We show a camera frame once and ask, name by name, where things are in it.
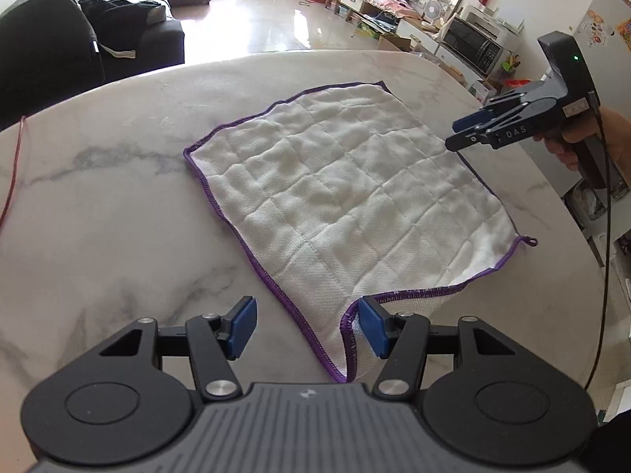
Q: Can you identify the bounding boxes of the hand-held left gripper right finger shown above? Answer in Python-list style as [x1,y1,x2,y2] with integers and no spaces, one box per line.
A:
[358,296,518,399]

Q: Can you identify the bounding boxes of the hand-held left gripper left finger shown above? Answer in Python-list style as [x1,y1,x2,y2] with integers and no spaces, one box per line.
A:
[99,296,258,400]

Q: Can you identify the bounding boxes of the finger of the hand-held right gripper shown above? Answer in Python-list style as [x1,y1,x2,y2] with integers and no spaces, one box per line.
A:
[452,91,532,135]
[444,107,532,153]

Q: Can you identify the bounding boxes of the white towel with purple edge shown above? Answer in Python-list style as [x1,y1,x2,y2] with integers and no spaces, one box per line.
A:
[183,80,538,384]

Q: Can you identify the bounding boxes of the person's right hand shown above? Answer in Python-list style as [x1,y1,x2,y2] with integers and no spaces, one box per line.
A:
[544,107,631,172]

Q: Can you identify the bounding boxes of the black microwave oven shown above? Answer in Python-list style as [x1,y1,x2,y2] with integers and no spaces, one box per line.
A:
[440,15,504,78]

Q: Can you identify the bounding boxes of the white fridge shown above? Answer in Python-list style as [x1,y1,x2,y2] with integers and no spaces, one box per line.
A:
[572,0,631,114]

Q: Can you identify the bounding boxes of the white low cabinet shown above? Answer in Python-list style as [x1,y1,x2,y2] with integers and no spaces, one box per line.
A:
[323,0,486,89]

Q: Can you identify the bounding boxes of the white printer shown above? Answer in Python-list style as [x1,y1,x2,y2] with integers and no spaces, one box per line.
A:
[460,3,524,37]

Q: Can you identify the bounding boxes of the cardboard box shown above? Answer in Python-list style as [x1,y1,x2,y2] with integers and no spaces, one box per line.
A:
[376,34,413,53]

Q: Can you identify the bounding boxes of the dark grey sofa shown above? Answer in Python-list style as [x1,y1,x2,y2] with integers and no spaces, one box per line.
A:
[0,0,186,84]

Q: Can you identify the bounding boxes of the black clothes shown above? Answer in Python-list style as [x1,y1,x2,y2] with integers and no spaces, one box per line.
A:
[78,0,166,37]

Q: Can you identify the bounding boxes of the black chair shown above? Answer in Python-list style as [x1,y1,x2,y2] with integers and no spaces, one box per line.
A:
[0,0,107,132]

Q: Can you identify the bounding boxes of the black cable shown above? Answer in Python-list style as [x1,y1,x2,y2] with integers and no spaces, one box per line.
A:
[583,89,613,391]

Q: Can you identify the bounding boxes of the red cable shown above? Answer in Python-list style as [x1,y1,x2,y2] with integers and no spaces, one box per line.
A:
[0,115,28,231]

